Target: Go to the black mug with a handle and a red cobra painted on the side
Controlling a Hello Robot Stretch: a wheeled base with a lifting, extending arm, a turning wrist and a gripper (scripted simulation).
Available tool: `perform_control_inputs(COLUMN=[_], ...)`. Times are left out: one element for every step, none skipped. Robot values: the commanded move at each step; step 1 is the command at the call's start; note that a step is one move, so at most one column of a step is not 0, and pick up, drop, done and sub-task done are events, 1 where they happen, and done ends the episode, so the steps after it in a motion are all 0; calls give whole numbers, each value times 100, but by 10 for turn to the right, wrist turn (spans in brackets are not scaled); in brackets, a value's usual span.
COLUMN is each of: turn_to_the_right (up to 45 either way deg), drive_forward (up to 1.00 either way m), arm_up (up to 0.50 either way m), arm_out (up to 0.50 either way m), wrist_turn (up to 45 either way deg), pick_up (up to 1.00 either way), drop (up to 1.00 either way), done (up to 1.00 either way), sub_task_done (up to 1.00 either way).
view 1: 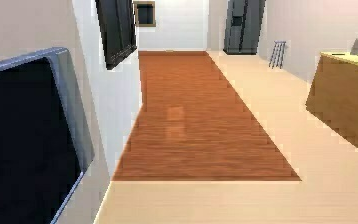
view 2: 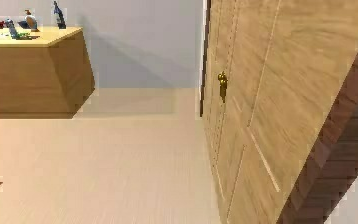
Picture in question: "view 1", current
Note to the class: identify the brown wooden counter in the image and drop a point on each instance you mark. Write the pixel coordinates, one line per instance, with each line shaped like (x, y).
(343, 96)

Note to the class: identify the grey framed television set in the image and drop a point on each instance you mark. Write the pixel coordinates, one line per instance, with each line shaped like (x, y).
(27, 140)

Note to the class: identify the dark grey fridge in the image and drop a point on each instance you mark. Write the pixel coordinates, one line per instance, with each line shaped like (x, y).
(243, 26)

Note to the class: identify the black framed wall picture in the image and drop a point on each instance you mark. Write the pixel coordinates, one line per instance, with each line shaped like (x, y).
(117, 30)

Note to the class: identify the brown framed wall picture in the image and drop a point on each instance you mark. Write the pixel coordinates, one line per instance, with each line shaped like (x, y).
(145, 13)

